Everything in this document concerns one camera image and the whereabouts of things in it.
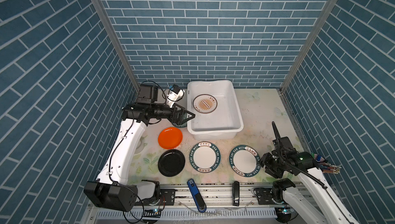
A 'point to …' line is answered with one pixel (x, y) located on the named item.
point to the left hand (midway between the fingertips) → (188, 112)
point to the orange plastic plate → (170, 138)
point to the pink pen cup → (324, 165)
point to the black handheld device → (236, 193)
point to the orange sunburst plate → (204, 104)
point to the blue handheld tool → (196, 196)
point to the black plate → (171, 162)
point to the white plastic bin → (222, 124)
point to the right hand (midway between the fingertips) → (257, 163)
